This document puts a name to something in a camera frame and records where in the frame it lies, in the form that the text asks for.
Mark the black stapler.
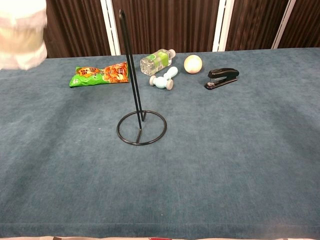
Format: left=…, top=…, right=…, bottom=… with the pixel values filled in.
left=204, top=67, right=240, bottom=91

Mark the blue table cloth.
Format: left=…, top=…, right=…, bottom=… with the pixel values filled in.
left=0, top=47, right=320, bottom=240

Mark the black wire roll holder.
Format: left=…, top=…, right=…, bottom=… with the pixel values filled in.
left=116, top=9, right=168, bottom=147

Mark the white partition frame post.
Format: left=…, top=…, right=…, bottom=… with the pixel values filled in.
left=271, top=0, right=297, bottom=50
left=211, top=0, right=236, bottom=53
left=99, top=0, right=122, bottom=57

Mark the clear bottle green label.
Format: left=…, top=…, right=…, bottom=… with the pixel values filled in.
left=139, top=48, right=177, bottom=77

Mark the green orange snack bag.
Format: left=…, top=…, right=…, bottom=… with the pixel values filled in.
left=69, top=61, right=131, bottom=88

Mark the cream coloured ball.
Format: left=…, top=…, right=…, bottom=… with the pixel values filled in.
left=183, top=54, right=203, bottom=75

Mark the dark brown curtain panel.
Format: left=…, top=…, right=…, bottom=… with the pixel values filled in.
left=44, top=0, right=112, bottom=59
left=225, top=0, right=289, bottom=51
left=111, top=0, right=222, bottom=55
left=278, top=0, right=320, bottom=50

